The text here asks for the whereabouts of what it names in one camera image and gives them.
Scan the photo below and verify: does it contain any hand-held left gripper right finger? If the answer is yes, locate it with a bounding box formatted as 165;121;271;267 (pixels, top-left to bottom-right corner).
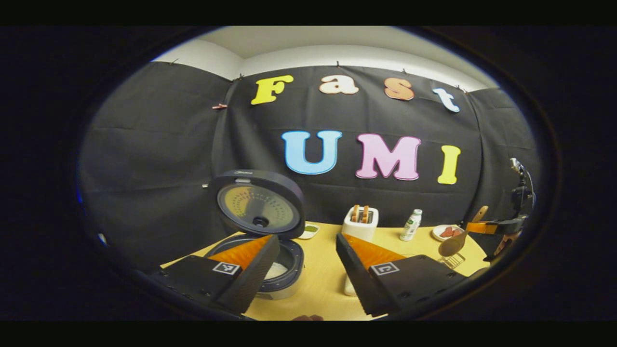
336;233;475;317

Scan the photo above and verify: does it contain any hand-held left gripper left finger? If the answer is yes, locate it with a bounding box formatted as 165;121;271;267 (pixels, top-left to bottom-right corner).
149;234;280;316

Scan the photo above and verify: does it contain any wooden spoon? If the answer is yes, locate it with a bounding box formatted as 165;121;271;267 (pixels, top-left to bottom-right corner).
438;206;489;257

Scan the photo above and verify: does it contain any dark grey rice cooker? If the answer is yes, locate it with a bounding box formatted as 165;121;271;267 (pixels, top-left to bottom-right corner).
205;169;306;301

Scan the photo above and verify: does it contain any white green-label bottle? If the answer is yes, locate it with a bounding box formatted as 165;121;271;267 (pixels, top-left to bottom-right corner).
400;209;423;242

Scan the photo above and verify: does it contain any metal wire chopstick holder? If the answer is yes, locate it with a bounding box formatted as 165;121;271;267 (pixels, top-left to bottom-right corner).
438;253;466;269

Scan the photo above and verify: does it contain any white toaster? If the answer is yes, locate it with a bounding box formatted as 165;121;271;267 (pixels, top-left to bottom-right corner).
342;205;379;242

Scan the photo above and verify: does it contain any white round plate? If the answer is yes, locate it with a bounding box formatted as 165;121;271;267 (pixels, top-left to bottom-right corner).
432;225;464;242

